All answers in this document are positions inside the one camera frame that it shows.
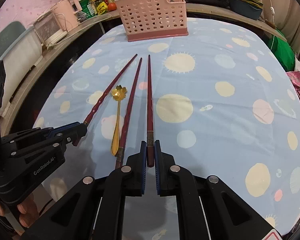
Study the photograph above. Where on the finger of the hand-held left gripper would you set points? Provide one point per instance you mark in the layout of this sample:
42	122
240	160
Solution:
75	133
40	131

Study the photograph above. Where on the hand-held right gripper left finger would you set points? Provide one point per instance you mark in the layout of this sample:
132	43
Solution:
130	177

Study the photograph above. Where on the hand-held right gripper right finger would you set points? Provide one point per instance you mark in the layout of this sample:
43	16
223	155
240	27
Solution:
170	177

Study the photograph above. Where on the dark maroon chopstick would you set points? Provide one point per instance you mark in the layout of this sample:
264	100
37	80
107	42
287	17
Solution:
149	105
110	87
131	97

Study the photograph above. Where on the pink perforated utensil basket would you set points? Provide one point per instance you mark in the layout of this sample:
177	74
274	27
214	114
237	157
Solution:
152	17

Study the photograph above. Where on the person's left hand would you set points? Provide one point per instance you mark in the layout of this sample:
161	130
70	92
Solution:
27	206

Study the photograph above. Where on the gold flower-shaped spoon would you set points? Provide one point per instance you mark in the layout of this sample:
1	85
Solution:
118	92

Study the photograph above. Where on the white storage bin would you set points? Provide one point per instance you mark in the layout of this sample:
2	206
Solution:
20	52

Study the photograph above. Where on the white countertop oven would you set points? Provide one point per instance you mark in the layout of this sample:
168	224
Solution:
50	30

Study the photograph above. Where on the red-edged white packet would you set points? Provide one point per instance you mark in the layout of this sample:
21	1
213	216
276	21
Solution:
272	235

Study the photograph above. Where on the pink kitchen appliance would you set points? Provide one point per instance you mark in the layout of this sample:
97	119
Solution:
67	12

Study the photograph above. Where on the green and white packet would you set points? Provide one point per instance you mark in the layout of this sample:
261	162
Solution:
87	8

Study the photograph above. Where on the yellow packet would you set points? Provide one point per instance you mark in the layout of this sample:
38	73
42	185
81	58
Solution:
102	8

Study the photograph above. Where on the red tomato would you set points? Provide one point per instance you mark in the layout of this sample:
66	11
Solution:
111	6

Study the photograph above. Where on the green plastic bag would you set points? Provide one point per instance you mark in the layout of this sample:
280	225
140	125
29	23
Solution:
282	50

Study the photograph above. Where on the blue plastic basin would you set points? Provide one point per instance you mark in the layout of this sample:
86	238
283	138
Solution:
242	10

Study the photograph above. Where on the beige curtain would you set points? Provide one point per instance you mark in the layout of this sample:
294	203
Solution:
285	5

